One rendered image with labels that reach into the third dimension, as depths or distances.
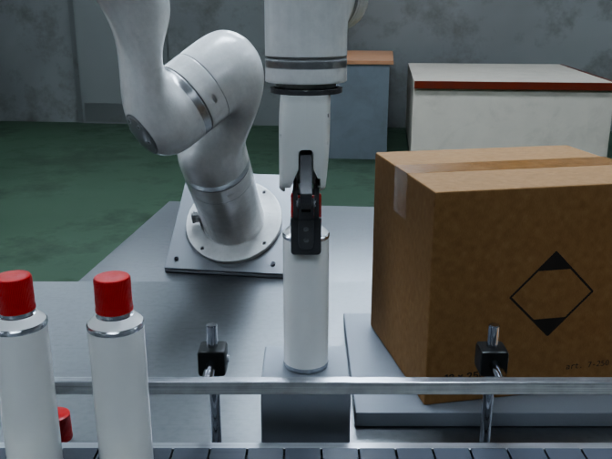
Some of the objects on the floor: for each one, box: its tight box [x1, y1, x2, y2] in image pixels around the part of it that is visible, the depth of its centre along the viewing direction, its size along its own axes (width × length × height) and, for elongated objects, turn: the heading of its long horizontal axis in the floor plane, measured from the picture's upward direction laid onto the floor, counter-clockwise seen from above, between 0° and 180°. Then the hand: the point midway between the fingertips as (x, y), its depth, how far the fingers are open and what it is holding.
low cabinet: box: [405, 63, 612, 158], centre depth 687 cm, size 161×203×75 cm
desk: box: [311, 50, 393, 159], centre depth 721 cm, size 81×157×88 cm, turn 174°
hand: (306, 229), depth 80 cm, fingers closed on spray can, 5 cm apart
